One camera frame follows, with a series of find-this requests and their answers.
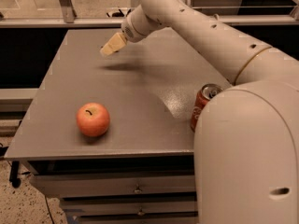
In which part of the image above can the grey drawer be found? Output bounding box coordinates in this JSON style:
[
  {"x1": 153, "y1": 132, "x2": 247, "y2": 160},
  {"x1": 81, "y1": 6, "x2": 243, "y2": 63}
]
[
  {"x1": 60, "y1": 196, "x2": 197, "y2": 216},
  {"x1": 30, "y1": 173, "x2": 195, "y2": 198}
]

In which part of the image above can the middle grey drawer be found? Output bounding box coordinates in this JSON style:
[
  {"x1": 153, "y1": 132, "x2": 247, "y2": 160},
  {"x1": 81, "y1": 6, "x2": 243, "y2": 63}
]
[{"x1": 60, "y1": 196, "x2": 197, "y2": 216}]

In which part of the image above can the grey drawer cabinet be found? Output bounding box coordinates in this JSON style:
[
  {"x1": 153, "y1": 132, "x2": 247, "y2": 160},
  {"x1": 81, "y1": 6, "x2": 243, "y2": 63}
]
[{"x1": 7, "y1": 29, "x2": 225, "y2": 224}]

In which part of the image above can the metal window frame rail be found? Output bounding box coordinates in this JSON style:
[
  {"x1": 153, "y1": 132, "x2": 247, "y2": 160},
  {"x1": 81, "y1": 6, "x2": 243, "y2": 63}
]
[{"x1": 0, "y1": 15, "x2": 299, "y2": 28}]

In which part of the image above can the red apple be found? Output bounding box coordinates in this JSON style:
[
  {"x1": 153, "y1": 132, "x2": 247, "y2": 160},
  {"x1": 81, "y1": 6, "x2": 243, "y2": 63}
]
[{"x1": 76, "y1": 103, "x2": 110, "y2": 137}]

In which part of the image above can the top grey drawer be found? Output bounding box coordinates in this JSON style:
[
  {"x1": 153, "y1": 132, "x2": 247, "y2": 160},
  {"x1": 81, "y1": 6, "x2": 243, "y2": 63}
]
[{"x1": 30, "y1": 173, "x2": 195, "y2": 198}]

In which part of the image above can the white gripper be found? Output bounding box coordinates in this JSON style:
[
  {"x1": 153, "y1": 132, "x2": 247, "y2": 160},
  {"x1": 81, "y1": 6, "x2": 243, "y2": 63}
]
[{"x1": 100, "y1": 6, "x2": 156, "y2": 56}]

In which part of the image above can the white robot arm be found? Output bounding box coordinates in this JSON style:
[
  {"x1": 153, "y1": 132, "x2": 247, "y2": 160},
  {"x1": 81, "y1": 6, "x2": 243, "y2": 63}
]
[{"x1": 101, "y1": 0, "x2": 299, "y2": 224}]

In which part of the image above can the red coca-cola can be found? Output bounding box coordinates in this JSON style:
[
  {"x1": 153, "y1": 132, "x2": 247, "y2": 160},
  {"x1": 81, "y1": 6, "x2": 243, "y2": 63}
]
[{"x1": 191, "y1": 83, "x2": 223, "y2": 131}]

